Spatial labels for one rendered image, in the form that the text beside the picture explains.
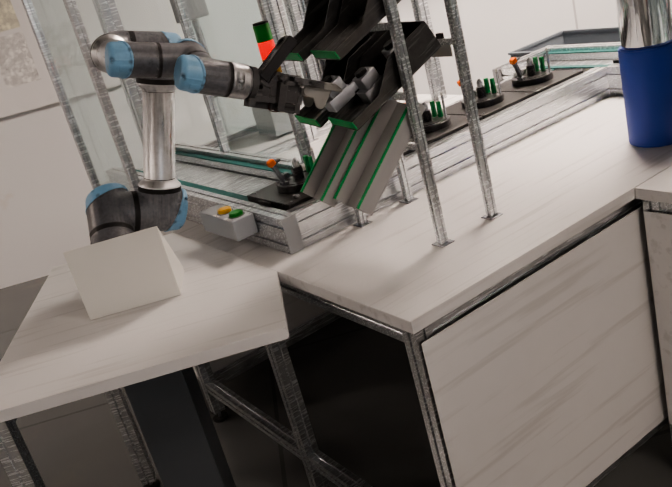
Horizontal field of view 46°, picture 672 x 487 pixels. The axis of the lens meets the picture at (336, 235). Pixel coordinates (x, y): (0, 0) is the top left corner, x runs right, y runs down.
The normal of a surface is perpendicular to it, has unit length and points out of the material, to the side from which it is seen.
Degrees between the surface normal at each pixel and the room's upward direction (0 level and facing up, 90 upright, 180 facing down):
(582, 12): 90
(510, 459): 90
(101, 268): 90
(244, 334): 0
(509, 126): 90
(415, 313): 0
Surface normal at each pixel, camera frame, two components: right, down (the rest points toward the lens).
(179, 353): -0.25, -0.91
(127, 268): 0.13, 0.33
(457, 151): 0.57, 0.15
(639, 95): -0.66, 0.42
